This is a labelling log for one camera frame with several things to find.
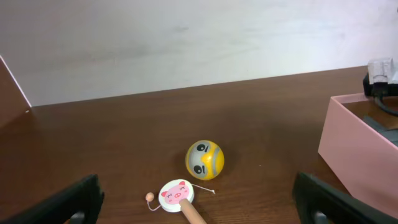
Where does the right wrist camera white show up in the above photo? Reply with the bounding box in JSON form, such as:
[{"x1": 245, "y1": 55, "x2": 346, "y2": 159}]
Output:
[{"x1": 368, "y1": 57, "x2": 397, "y2": 85}]

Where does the yellow grey face ball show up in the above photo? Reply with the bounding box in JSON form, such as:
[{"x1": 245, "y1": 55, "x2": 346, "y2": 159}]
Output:
[{"x1": 185, "y1": 140, "x2": 224, "y2": 180}]

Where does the pink cardboard box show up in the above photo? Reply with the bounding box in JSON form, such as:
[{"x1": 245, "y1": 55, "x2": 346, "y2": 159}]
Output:
[{"x1": 318, "y1": 93, "x2": 397, "y2": 218}]

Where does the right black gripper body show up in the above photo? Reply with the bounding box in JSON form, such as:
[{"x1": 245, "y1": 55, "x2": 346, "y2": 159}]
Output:
[{"x1": 363, "y1": 73, "x2": 398, "y2": 97}]

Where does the pig face rattle drum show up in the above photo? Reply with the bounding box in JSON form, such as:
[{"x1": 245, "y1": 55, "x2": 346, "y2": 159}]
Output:
[{"x1": 146, "y1": 179, "x2": 215, "y2": 224}]

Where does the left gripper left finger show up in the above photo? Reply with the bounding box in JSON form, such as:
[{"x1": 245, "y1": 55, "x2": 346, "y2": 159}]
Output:
[{"x1": 1, "y1": 174, "x2": 104, "y2": 223}]

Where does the yellow grey toy truck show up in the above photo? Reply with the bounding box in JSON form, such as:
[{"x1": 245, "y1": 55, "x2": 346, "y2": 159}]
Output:
[{"x1": 363, "y1": 116, "x2": 398, "y2": 146}]

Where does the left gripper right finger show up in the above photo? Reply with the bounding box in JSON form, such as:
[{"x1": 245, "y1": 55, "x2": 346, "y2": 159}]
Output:
[{"x1": 292, "y1": 172, "x2": 397, "y2": 224}]

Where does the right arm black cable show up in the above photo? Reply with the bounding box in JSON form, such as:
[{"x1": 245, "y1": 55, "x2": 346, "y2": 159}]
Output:
[{"x1": 374, "y1": 90, "x2": 398, "y2": 118}]

